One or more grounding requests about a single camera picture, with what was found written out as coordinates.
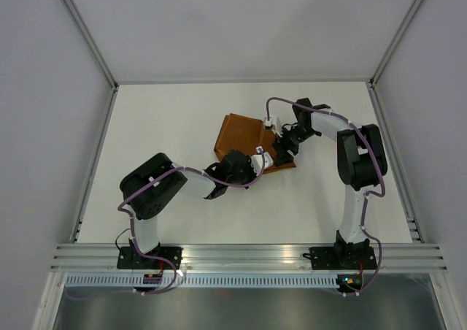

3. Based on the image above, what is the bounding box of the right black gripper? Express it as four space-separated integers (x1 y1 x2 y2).
271 125 317 167

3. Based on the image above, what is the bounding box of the orange cloth napkin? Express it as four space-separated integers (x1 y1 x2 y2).
214 113 277 161

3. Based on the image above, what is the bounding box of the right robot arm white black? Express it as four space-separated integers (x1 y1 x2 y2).
266 97 387 268

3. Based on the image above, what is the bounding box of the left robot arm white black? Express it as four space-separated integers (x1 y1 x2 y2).
117 147 274 269

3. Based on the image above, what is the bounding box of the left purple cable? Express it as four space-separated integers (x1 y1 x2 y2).
65 149 266 302

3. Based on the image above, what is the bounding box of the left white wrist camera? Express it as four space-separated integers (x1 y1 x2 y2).
250 146 274 176

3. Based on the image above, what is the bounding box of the rear aluminium frame bar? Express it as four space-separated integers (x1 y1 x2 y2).
116 77 372 85

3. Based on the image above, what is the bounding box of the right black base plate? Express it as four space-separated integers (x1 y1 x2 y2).
308 247 377 271

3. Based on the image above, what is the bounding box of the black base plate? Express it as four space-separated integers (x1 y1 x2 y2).
308 247 377 271
116 245 182 271

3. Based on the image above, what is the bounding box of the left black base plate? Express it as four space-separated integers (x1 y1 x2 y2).
116 245 182 271

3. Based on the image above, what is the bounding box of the right aluminium side rail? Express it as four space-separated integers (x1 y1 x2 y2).
366 81 425 244

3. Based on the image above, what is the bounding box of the aluminium side rail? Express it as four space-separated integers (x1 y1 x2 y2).
68 85 119 243
366 81 425 244

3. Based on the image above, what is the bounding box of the left aluminium side rail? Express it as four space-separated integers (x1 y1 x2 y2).
68 85 119 243

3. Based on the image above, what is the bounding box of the aluminium mounting rail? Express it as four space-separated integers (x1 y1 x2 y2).
50 243 447 274

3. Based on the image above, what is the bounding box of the white slotted cable duct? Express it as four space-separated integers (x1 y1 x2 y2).
66 272 339 289

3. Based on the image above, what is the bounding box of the right aluminium frame post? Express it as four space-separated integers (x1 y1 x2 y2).
368 0 426 88

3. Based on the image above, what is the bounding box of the aluminium frame post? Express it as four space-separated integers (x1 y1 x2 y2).
61 0 118 91
368 0 426 88

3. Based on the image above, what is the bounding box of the left aluminium frame post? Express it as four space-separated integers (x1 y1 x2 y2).
61 0 118 91

